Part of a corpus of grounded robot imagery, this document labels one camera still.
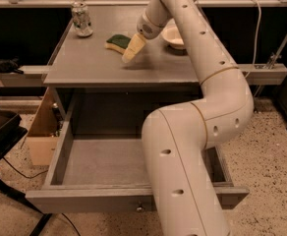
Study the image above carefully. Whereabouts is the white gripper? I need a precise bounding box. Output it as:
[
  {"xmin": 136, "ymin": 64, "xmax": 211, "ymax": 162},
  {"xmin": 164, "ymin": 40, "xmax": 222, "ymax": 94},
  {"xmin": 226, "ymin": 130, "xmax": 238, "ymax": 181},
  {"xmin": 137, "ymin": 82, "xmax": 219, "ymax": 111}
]
[{"xmin": 122, "ymin": 10, "xmax": 165, "ymax": 63}]

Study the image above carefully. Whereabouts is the green and yellow sponge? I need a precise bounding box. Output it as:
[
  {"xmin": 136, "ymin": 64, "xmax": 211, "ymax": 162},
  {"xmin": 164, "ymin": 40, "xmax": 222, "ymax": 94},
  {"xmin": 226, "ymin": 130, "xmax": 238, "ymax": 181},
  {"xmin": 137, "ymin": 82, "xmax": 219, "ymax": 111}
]
[{"xmin": 105, "ymin": 34, "xmax": 131, "ymax": 54}]

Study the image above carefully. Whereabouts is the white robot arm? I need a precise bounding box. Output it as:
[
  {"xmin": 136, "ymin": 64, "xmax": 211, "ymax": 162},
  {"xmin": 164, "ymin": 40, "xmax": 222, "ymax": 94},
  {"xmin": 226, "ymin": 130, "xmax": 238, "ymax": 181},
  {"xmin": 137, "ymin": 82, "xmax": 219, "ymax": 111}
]
[{"xmin": 122, "ymin": 0, "xmax": 254, "ymax": 236}]

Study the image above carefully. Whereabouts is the grey open top drawer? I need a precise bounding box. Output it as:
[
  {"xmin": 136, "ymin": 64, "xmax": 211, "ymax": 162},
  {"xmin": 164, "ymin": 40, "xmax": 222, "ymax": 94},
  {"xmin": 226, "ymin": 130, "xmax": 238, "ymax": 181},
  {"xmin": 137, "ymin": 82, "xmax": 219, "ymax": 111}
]
[{"xmin": 26, "ymin": 91, "xmax": 250, "ymax": 214}]

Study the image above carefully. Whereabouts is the metal drawer knob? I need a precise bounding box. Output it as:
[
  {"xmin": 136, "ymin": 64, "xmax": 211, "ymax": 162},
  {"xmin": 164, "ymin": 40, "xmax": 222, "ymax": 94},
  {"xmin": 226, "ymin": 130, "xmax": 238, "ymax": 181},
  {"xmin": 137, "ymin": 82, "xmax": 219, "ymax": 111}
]
[{"xmin": 136, "ymin": 206, "xmax": 144, "ymax": 212}]

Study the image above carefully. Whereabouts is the white bowl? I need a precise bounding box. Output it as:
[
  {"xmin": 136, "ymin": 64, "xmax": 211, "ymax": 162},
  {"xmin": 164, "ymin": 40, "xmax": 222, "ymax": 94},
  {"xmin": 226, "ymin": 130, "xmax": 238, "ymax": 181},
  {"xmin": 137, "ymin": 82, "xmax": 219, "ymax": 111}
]
[{"xmin": 161, "ymin": 25, "xmax": 185, "ymax": 50}]

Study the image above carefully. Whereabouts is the grey wooden cabinet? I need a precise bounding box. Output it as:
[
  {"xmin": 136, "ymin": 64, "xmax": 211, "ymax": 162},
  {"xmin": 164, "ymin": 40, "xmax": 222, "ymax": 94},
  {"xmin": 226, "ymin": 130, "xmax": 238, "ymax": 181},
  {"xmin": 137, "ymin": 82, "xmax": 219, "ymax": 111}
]
[{"xmin": 45, "ymin": 6, "xmax": 201, "ymax": 140}]

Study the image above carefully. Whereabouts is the crushed silver can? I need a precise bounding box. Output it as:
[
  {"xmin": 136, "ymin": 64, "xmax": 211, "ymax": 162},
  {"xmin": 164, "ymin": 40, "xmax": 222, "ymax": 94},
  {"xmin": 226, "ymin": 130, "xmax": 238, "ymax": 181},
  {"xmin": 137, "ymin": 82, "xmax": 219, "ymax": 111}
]
[{"xmin": 72, "ymin": 2, "xmax": 93, "ymax": 37}]

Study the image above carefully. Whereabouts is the cardboard box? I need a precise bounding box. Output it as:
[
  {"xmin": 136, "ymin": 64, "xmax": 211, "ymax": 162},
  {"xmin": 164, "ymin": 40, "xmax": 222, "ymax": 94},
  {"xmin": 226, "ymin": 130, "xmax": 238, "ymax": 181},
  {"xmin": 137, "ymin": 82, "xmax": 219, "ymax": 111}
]
[{"xmin": 26, "ymin": 88, "xmax": 58, "ymax": 165}]

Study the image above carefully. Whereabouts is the black chair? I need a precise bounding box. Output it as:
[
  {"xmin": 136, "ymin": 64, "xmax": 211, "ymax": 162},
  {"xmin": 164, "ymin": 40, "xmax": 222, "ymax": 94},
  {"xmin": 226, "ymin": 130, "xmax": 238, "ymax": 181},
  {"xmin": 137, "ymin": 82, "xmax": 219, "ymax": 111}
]
[{"xmin": 0, "ymin": 110, "xmax": 51, "ymax": 236}]

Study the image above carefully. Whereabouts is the white cable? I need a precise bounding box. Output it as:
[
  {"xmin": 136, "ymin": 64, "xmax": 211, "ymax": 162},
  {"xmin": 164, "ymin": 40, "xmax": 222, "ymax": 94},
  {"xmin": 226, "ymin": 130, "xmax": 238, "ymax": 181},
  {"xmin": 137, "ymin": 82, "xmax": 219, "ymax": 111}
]
[{"xmin": 243, "ymin": 0, "xmax": 263, "ymax": 81}]

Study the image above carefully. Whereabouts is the metal frame rail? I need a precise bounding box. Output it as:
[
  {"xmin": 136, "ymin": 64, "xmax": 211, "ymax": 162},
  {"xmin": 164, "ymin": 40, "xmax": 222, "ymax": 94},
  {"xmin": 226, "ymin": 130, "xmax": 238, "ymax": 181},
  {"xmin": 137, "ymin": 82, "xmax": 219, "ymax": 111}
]
[{"xmin": 0, "ymin": 64, "xmax": 287, "ymax": 88}]

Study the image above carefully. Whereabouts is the black object on rail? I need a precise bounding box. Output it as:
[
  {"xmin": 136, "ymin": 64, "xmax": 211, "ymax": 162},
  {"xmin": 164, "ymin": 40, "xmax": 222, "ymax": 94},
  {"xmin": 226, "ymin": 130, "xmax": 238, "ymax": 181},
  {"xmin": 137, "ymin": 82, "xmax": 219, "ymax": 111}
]
[{"xmin": 0, "ymin": 59, "xmax": 23, "ymax": 74}]

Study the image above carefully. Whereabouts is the black floor cable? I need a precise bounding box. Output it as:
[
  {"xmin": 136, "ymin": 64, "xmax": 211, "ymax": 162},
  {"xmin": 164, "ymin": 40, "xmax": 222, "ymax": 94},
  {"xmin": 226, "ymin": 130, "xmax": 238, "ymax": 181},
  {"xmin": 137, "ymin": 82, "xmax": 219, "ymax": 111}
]
[{"xmin": 2, "ymin": 155, "xmax": 83, "ymax": 236}]

